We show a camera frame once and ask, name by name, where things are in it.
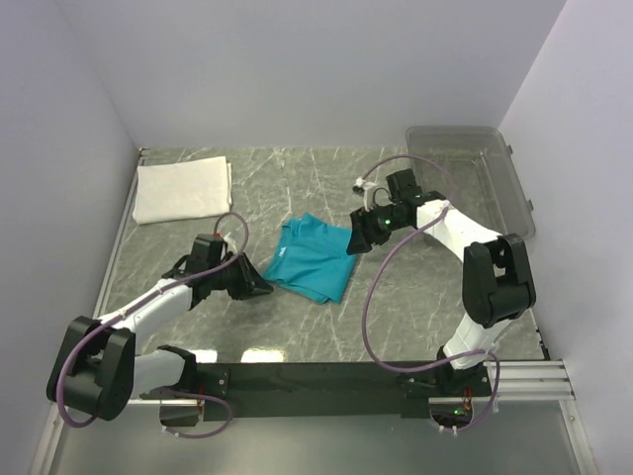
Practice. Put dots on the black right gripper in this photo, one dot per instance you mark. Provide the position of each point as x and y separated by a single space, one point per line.
362 226

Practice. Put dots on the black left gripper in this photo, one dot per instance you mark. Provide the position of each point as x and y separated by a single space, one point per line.
242 277

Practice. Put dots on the teal t shirt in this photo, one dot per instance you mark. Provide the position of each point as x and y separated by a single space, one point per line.
311 259

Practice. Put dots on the clear plastic bin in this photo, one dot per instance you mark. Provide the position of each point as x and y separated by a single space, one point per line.
482 181

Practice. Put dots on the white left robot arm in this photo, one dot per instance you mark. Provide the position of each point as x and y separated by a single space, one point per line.
114 338

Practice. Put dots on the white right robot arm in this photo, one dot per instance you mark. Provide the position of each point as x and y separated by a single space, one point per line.
497 282

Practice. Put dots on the folded white t shirt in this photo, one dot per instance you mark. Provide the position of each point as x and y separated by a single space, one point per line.
182 191

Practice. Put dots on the black base crossbar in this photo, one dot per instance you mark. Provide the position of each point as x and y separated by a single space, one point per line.
322 389

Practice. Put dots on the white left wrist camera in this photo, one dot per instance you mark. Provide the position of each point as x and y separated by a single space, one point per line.
229 243

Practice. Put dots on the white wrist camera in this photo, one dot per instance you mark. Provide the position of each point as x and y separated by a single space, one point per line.
366 189
229 243

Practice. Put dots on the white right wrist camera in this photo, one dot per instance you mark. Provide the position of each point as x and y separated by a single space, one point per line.
366 189

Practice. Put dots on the aluminium frame rail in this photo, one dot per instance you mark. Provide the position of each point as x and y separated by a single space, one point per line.
540 379

